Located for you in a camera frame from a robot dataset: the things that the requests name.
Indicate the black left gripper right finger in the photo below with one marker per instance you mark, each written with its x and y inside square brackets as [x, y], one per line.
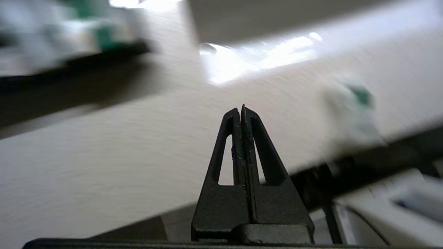
[277, 204]

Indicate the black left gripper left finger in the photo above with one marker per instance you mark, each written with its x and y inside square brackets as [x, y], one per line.
[221, 207]

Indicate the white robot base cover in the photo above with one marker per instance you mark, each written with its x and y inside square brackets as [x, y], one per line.
[380, 214]

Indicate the white sachet green label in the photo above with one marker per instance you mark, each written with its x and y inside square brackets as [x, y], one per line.
[353, 114]

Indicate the flat packet green label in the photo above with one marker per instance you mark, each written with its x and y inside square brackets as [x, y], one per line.
[107, 38]

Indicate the white tube packet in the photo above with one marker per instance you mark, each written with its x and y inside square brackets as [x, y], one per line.
[45, 45]

